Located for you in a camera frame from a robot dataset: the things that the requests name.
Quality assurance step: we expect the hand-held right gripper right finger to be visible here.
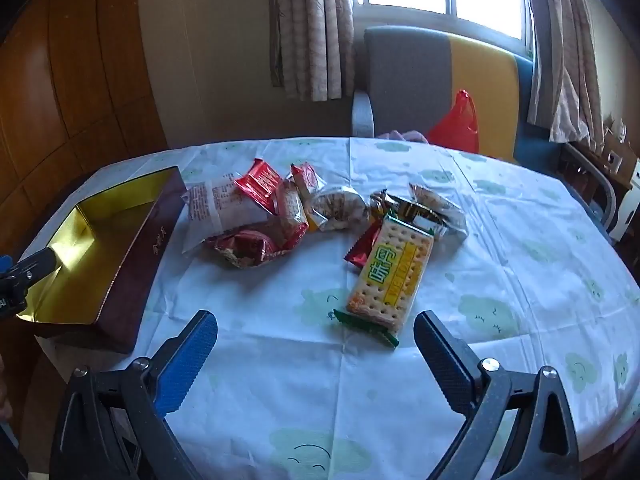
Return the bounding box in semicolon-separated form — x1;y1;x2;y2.
413;310;583;480

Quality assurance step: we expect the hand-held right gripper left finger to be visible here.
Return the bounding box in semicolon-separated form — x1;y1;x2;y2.
50;310;219;480

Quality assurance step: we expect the green and yellow cracker packet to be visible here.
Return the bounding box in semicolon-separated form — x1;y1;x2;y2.
333;212;435;348

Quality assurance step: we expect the maroon box with gold interior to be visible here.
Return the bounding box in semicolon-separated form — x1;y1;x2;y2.
15;166;188;356

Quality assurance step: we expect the red round pastry packet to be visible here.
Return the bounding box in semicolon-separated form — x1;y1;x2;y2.
207;230;291;268

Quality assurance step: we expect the dark red snack packet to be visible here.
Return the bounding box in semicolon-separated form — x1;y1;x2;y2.
343;220;383;273

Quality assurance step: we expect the white nut print snack packet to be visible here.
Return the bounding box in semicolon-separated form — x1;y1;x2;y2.
409;183;468;241

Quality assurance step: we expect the gold and black snack packet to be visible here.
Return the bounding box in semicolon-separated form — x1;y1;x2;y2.
370;190;436;231

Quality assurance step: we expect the white translucent snack packet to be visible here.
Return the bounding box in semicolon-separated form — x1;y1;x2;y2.
181;172;271;256

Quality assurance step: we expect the red and white cracker packet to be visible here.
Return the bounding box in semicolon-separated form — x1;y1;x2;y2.
272;180;310;251

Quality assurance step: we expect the clear cake packet yellow label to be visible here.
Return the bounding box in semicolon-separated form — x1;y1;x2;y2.
305;185;368;233

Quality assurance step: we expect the red foil snack packet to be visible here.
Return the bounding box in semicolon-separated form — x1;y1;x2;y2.
235;158;283;216

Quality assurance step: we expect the small red snack packet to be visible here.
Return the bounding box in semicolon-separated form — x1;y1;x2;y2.
290;162;321;201

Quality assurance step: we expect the cloud print tablecloth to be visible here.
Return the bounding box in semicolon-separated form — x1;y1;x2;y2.
20;137;640;480

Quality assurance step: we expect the wooden wardrobe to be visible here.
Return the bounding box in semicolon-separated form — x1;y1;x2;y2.
0;0;168;261

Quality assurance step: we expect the pink cloth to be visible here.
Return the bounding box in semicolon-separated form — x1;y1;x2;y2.
377;129;428;143

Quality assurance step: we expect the red plastic bag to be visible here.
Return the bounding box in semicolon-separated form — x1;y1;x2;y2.
426;89;479;153

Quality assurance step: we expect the brown cardboard box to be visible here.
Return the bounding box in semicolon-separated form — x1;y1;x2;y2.
600;130;640;178

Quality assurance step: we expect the grey yellow blue armchair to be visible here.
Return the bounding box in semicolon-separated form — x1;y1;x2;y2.
351;26;618;233

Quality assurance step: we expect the beige patterned curtain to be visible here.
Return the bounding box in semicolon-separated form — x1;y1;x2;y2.
520;0;606;143
270;0;356;102

